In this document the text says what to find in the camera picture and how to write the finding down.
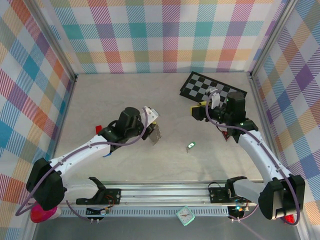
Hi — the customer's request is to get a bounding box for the clear plastic bag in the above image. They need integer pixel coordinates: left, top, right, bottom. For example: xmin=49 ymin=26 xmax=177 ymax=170
xmin=149 ymin=123 xmax=163 ymax=147

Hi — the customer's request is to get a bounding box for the green head key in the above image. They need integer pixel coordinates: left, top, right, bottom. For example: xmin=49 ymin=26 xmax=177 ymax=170
xmin=185 ymin=141 xmax=197 ymax=154

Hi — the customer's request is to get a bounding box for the black grey chessboard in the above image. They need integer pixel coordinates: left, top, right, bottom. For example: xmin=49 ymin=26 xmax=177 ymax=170
xmin=178 ymin=71 xmax=248 ymax=104

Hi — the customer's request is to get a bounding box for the small circuit board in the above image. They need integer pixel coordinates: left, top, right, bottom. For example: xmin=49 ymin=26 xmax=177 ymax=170
xmin=86 ymin=205 xmax=112 ymax=216
xmin=226 ymin=204 xmax=251 ymax=219

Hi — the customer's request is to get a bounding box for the teal square clock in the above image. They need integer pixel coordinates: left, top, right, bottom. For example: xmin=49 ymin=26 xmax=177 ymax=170
xmin=175 ymin=204 xmax=196 ymax=228

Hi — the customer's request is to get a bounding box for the red toy brick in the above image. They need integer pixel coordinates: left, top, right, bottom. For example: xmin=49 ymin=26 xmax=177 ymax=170
xmin=283 ymin=213 xmax=296 ymax=226

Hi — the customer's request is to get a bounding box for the red round plastic dish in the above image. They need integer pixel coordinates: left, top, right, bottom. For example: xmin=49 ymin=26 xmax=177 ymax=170
xmin=29 ymin=202 xmax=58 ymax=225

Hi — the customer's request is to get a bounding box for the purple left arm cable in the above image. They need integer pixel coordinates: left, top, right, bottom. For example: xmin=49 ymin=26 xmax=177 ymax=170
xmin=15 ymin=106 xmax=151 ymax=223

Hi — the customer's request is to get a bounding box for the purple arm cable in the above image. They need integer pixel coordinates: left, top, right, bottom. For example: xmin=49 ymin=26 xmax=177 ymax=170
xmin=204 ymin=89 xmax=301 ymax=226
xmin=15 ymin=106 xmax=151 ymax=223

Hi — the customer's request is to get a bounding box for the aluminium frame side bar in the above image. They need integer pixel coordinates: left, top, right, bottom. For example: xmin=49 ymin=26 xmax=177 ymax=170
xmin=247 ymin=72 xmax=312 ymax=240

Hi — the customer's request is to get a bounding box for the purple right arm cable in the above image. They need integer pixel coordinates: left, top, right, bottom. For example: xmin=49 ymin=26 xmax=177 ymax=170
xmin=204 ymin=89 xmax=301 ymax=226

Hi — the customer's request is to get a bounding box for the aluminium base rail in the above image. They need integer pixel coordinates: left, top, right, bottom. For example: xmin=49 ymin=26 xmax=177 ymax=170
xmin=66 ymin=181 xmax=266 ymax=208

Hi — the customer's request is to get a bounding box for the perforated metal cable tray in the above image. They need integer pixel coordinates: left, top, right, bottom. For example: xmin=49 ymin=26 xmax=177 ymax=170
xmin=59 ymin=206 xmax=231 ymax=217

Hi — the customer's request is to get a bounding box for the aluminium frame post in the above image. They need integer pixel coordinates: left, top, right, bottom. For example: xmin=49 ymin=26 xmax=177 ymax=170
xmin=247 ymin=0 xmax=300 ymax=79
xmin=27 ymin=0 xmax=79 ymax=82

